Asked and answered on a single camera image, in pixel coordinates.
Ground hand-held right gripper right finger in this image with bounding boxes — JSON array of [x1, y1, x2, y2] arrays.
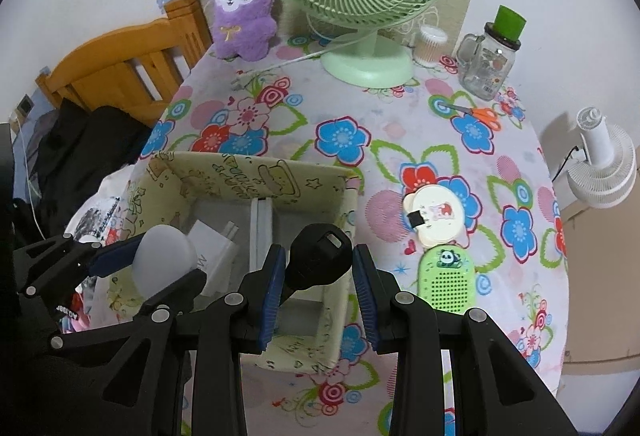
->
[[352, 243, 576, 436]]

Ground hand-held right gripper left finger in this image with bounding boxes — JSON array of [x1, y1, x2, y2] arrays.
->
[[95, 244, 287, 436]]

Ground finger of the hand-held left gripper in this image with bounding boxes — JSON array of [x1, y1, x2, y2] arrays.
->
[[14, 233, 149, 298], [47, 268, 208, 353]]

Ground white egg-shaped device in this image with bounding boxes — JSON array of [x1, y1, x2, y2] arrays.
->
[[131, 225, 199, 300]]

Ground white charger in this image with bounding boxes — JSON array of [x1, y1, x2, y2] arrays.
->
[[187, 219, 242, 289]]

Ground black round adapter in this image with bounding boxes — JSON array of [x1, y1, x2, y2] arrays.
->
[[277, 222, 354, 309]]

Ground yellow printed fabric storage box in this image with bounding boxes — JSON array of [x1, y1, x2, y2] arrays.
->
[[107, 150, 360, 374]]

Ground small upright white box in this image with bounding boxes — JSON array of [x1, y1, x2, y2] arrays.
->
[[277, 288, 326, 349]]

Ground white printed cloth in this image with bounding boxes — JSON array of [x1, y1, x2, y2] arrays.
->
[[65, 166, 136, 247]]

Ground pink patterned cloth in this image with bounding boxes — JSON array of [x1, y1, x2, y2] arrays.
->
[[62, 293, 93, 333]]

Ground green perforated panda case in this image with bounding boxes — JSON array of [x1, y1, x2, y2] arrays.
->
[[417, 245, 477, 315]]

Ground black clothing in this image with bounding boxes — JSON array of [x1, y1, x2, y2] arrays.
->
[[27, 101, 153, 237]]

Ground round white cartoon device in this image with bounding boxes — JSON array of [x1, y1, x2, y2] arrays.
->
[[402, 184, 466, 251]]

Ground floral tablecloth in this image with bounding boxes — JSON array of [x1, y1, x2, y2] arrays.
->
[[97, 31, 571, 436]]

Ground wooden chair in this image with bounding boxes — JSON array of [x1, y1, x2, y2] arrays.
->
[[36, 0, 213, 129]]

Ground beige wooden door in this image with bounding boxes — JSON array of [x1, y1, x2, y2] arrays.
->
[[555, 181, 640, 362]]

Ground cotton swab container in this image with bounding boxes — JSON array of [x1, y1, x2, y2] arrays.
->
[[412, 23, 448, 67]]

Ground glass mug with green lid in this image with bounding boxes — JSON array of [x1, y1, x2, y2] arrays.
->
[[456, 5, 528, 101]]

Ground white floor fan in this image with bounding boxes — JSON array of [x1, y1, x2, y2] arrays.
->
[[565, 106, 637, 211]]

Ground purple plush toy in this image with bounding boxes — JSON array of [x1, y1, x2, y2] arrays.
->
[[209, 0, 280, 62]]

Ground thin white cable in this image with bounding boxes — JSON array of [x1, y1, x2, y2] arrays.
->
[[10, 113, 48, 242]]

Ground orange handled scissors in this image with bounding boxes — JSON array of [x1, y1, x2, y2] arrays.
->
[[447, 103, 502, 131]]

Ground white fan cable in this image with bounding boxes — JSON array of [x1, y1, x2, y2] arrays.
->
[[232, 50, 333, 90]]

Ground black fan cable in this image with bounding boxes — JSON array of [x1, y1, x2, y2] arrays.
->
[[550, 145, 586, 182]]

